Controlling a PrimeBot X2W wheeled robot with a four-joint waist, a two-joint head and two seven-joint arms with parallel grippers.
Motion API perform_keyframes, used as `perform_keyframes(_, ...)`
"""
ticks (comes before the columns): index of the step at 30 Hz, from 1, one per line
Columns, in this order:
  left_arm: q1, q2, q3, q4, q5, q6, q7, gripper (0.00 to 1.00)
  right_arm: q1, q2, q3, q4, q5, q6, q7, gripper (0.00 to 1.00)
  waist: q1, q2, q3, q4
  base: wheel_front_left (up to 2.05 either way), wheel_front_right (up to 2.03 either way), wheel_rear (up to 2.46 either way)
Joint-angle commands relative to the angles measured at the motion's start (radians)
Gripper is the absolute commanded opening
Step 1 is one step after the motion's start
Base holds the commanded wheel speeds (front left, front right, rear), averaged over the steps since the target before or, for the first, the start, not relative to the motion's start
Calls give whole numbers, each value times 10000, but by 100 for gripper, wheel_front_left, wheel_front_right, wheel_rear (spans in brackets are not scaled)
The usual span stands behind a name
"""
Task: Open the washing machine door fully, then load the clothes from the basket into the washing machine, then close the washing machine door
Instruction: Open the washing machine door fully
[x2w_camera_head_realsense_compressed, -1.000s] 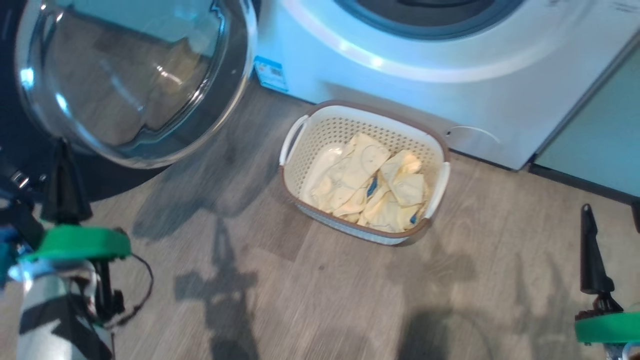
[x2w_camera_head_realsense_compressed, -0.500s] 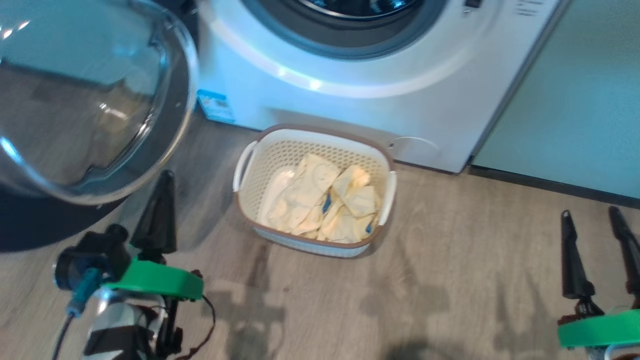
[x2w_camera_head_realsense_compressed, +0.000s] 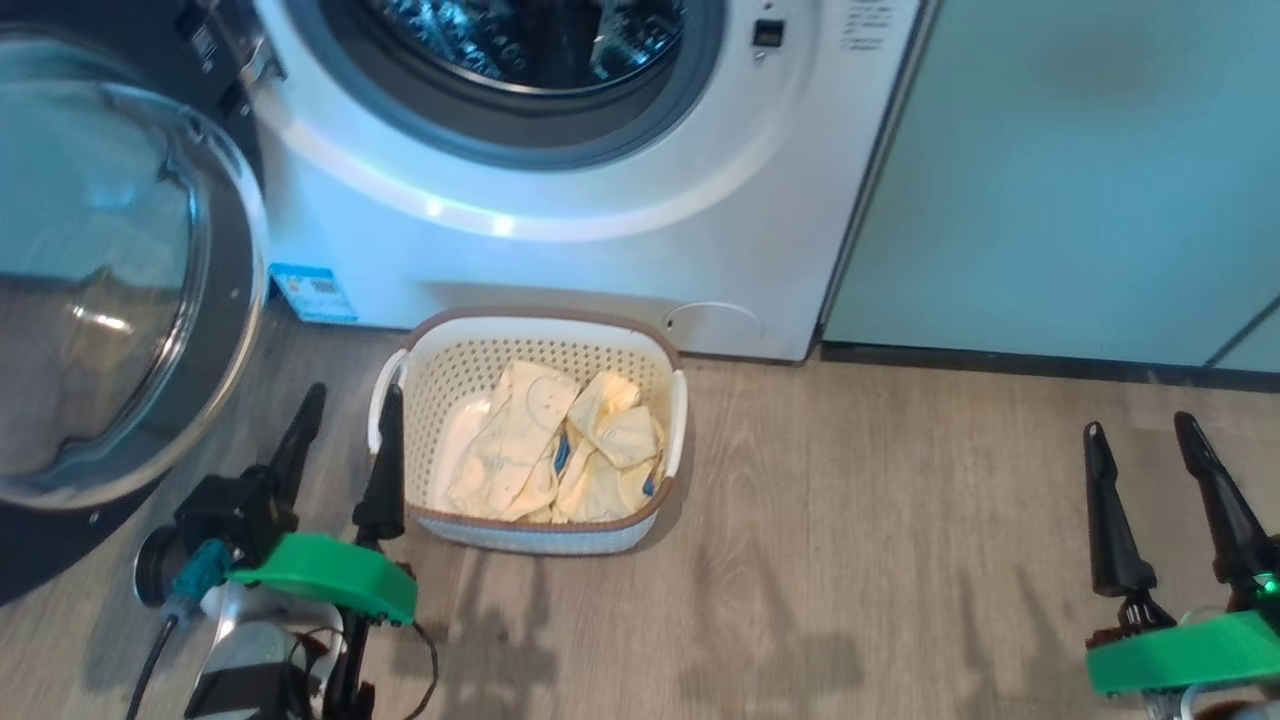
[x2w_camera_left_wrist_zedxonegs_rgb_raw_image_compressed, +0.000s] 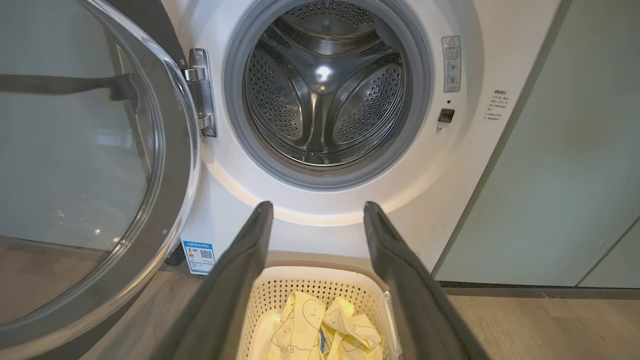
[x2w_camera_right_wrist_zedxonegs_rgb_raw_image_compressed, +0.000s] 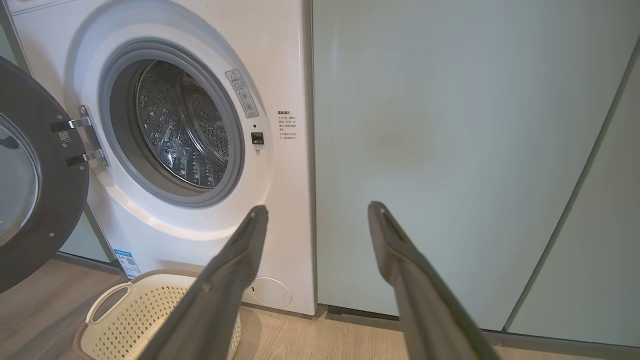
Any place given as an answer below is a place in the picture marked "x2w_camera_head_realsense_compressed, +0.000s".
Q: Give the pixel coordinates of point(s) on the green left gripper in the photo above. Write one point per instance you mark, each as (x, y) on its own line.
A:
(330, 580)

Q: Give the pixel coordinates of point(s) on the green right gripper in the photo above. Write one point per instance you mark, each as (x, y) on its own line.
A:
(1190, 655)

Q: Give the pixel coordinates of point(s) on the pale yellow printed garment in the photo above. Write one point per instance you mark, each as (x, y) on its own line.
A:
(620, 430)
(510, 430)

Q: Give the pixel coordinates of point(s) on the round dark glass washer door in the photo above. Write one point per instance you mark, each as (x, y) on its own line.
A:
(100, 300)

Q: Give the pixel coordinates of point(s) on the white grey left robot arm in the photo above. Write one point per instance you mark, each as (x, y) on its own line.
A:
(250, 640)

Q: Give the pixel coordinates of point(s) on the white front-load washing machine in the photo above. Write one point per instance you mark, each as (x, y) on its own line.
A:
(600, 280)

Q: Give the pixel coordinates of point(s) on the metal washer door hinge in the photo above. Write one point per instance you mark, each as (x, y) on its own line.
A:
(262, 70)

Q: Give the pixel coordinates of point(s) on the steel washer drum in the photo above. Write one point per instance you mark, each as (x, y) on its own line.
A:
(520, 40)

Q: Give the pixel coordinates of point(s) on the blue energy label sticker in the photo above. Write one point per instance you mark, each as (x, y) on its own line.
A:
(312, 293)

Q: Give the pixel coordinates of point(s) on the dark cabinet plinth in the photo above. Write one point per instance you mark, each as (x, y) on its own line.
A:
(1050, 362)

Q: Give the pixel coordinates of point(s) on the white perforated laundry basket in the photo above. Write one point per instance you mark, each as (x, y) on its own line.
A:
(530, 535)

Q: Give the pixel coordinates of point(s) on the round white filter cover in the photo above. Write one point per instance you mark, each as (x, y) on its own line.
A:
(715, 325)

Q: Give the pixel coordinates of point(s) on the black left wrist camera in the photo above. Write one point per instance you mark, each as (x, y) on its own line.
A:
(225, 515)

